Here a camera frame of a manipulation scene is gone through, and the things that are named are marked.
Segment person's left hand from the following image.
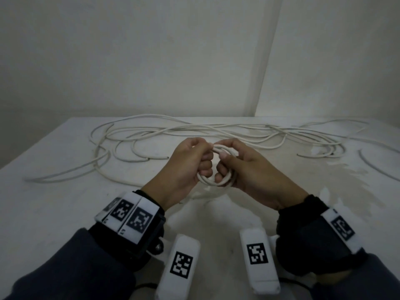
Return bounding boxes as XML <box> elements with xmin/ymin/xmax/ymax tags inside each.
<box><xmin>141</xmin><ymin>137</ymin><xmax>216</xmax><ymax>211</ymax></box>

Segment person's right hand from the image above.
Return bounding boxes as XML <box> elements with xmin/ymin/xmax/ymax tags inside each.
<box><xmin>214</xmin><ymin>138</ymin><xmax>310</xmax><ymax>211</ymax></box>

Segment long white cable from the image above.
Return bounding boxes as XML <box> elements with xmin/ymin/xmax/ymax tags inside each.
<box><xmin>25</xmin><ymin>114</ymin><xmax>400</xmax><ymax>188</ymax></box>

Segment person's right forearm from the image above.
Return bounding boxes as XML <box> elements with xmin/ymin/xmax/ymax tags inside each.
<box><xmin>311</xmin><ymin>253</ymin><xmax>400</xmax><ymax>300</ymax></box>

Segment person's left forearm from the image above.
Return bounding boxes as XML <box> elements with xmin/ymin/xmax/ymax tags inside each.
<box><xmin>2</xmin><ymin>227</ymin><xmax>137</xmax><ymax>300</ymax></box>

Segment black wristband with marker plates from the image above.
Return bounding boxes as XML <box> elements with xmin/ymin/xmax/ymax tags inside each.
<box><xmin>88</xmin><ymin>190</ymin><xmax>166</xmax><ymax>272</ymax></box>
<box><xmin>276</xmin><ymin>194</ymin><xmax>369</xmax><ymax>277</ymax></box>

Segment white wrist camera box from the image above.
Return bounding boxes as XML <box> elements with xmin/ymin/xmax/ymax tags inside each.
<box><xmin>155</xmin><ymin>234</ymin><xmax>201</xmax><ymax>300</ymax></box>
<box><xmin>239</xmin><ymin>228</ymin><xmax>281</xmax><ymax>295</ymax></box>

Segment thin grey cable piece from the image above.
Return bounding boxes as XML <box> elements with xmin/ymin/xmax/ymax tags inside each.
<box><xmin>359</xmin><ymin>149</ymin><xmax>400</xmax><ymax>182</ymax></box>

